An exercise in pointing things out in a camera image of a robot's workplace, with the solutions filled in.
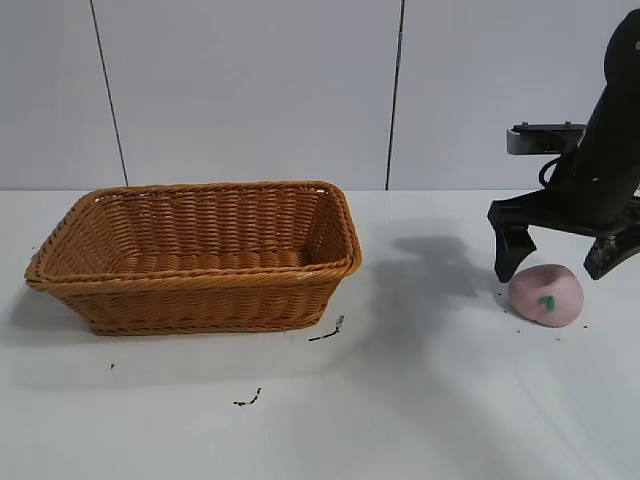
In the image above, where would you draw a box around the pink peach with green mark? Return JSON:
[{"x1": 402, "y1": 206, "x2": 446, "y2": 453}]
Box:
[{"x1": 508, "y1": 265, "x2": 585, "y2": 329}]

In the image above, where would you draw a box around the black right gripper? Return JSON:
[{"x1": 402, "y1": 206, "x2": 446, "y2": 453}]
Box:
[{"x1": 487, "y1": 97, "x2": 640, "y2": 284}]

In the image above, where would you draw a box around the brown wicker basket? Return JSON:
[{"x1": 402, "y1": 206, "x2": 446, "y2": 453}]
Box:
[{"x1": 24, "y1": 180, "x2": 363, "y2": 337}]

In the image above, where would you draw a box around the black camera cable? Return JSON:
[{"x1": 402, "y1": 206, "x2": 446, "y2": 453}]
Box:
[{"x1": 538, "y1": 156, "x2": 565, "y2": 190}]

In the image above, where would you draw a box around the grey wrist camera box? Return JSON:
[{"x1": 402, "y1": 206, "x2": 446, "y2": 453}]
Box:
[{"x1": 505, "y1": 121, "x2": 587, "y2": 156}]

